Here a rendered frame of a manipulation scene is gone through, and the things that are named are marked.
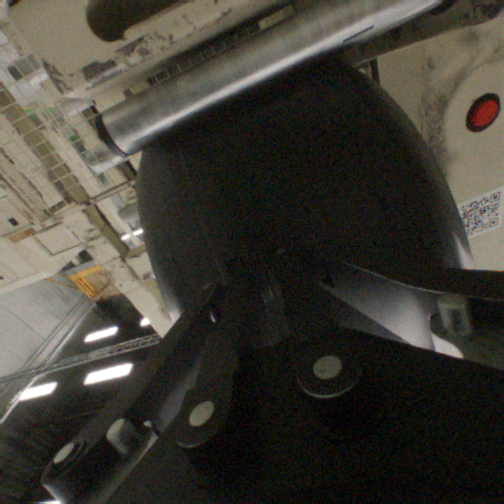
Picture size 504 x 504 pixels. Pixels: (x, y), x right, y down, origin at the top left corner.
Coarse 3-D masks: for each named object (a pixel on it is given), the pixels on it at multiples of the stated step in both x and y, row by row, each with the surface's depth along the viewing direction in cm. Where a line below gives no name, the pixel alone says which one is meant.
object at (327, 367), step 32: (288, 256) 14; (288, 288) 10; (288, 320) 7; (320, 320) 7; (320, 352) 5; (352, 352) 5; (320, 384) 5; (352, 384) 4; (320, 416) 5; (352, 416) 4
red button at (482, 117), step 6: (480, 102) 35; (486, 102) 34; (492, 102) 34; (474, 108) 35; (480, 108) 34; (486, 108) 35; (492, 108) 35; (474, 114) 35; (480, 114) 35; (486, 114) 35; (492, 114) 35; (474, 120) 35; (480, 120) 35; (486, 120) 35
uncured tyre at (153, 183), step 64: (320, 64) 27; (192, 128) 28; (256, 128) 25; (320, 128) 23; (384, 128) 23; (192, 192) 24; (256, 192) 23; (320, 192) 22; (384, 192) 21; (448, 192) 24; (192, 256) 23; (448, 256) 22
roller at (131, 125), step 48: (336, 0) 22; (384, 0) 22; (432, 0) 23; (240, 48) 23; (288, 48) 23; (336, 48) 24; (144, 96) 24; (192, 96) 24; (240, 96) 25; (144, 144) 26
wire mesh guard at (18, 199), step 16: (304, 0) 59; (288, 16) 61; (256, 32) 61; (0, 48) 58; (224, 48) 62; (32, 112) 64; (64, 112) 64; (0, 128) 65; (48, 128) 66; (32, 144) 67; (96, 160) 71; (0, 176) 70; (64, 176) 72; (96, 176) 72; (16, 192) 72; (32, 192) 73; (112, 192) 74; (32, 208) 75; (80, 208) 75; (48, 224) 76
